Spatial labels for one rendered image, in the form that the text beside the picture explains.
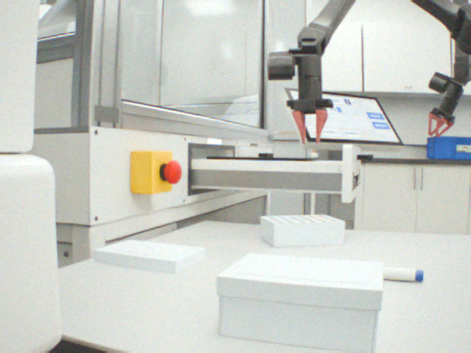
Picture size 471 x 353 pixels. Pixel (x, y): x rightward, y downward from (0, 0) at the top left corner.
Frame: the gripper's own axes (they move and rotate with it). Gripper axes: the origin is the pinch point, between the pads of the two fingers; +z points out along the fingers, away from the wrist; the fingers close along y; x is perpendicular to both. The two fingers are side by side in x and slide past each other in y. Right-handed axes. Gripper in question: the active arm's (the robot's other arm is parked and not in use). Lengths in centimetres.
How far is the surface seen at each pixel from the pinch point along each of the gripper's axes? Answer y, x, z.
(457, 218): 85, 314, 45
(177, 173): -15.9, -35.0, 8.1
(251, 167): -9.8, -14.4, 6.6
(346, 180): 9.6, -16.3, 9.1
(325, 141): -6, 72, -6
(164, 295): -5, -60, 21
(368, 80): 3, 328, -89
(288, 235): 1.8, -31.4, 17.9
